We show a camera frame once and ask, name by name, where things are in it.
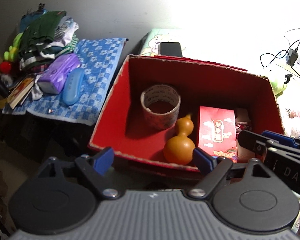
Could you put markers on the green caterpillar plush toy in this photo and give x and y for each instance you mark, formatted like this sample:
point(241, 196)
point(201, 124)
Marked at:
point(279, 83)

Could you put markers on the orange gourd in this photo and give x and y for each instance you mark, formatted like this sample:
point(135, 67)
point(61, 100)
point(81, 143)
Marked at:
point(179, 148)

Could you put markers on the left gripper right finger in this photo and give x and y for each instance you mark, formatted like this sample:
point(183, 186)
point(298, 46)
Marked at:
point(215, 171)

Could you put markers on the blue glasses case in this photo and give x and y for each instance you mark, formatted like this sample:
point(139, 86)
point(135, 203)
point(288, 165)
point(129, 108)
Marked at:
point(72, 86)

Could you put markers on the blue checkered towel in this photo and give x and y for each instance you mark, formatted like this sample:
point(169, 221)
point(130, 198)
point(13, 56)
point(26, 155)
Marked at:
point(99, 60)

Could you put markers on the red and green toy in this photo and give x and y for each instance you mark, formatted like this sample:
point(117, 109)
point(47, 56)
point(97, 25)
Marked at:
point(11, 56)

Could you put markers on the brown packing tape roll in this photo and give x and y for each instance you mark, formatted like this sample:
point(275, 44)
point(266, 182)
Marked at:
point(160, 106)

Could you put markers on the red envelope packet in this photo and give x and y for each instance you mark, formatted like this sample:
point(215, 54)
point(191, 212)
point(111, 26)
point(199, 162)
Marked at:
point(217, 132)

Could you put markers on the black charger adapter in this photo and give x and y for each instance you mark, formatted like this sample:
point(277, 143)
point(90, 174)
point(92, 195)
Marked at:
point(292, 56)

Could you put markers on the pink rabbit plush toy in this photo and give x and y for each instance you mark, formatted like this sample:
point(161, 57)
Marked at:
point(292, 124)

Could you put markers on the pile of folded clothes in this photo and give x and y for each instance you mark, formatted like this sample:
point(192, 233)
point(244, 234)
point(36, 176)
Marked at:
point(49, 36)

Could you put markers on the small book stack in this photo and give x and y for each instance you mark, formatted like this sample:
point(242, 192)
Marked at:
point(20, 91)

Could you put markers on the red cardboard box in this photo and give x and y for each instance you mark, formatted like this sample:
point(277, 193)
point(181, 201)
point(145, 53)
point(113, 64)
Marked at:
point(137, 146)

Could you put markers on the purple tissue pack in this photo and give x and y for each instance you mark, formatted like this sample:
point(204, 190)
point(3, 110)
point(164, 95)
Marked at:
point(53, 79)

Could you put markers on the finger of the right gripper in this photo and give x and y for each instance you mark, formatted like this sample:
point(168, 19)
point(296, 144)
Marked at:
point(252, 145)
point(282, 139)

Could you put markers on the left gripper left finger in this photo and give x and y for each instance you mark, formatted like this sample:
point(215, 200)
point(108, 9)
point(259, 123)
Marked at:
point(92, 170)

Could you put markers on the black smartphone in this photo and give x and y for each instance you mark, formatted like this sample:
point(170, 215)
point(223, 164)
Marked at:
point(170, 49)

